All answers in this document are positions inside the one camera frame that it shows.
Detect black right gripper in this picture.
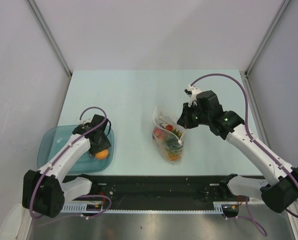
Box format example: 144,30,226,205
177,101,210,129

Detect fake peach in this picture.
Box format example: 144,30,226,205
95,149,109,160

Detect clear dotted zip top bag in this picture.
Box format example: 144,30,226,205
152,105,186,164

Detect fake pineapple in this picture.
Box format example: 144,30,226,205
164,128,183,162

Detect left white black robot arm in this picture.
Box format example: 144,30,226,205
22,114,111,219

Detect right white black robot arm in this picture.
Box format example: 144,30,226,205
177,87,298,213

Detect fake red grapes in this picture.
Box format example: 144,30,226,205
153,124,173,141

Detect teal plastic container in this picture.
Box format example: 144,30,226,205
37,125,114,175

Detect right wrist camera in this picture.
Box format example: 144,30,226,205
184,85,202,108

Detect right aluminium frame post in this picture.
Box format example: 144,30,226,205
245,0,293,76

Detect aluminium frame post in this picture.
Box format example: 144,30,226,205
26,0,73,77
245,0,293,76

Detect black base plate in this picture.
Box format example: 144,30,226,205
79,175,246,212

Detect white slotted cable duct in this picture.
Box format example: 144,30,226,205
61,201,226,215

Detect left aluminium frame post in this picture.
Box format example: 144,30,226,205
26,0,73,77

